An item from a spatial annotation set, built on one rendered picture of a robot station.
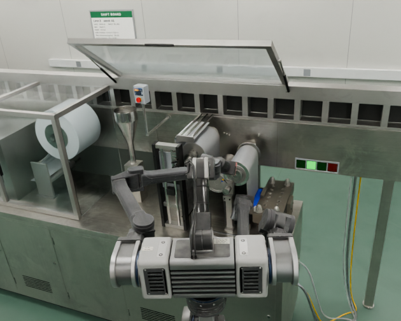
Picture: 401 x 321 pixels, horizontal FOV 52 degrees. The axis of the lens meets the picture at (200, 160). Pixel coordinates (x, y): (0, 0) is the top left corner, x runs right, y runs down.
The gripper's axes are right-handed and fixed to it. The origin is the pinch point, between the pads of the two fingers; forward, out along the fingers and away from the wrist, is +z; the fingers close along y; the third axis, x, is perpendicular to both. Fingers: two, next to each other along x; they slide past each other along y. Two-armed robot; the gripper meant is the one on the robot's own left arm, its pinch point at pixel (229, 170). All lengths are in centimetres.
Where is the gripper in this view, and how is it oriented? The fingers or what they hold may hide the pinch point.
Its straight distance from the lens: 215.5
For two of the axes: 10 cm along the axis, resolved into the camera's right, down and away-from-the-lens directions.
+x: 1.8, -9.7, 1.7
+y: 9.3, 1.1, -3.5
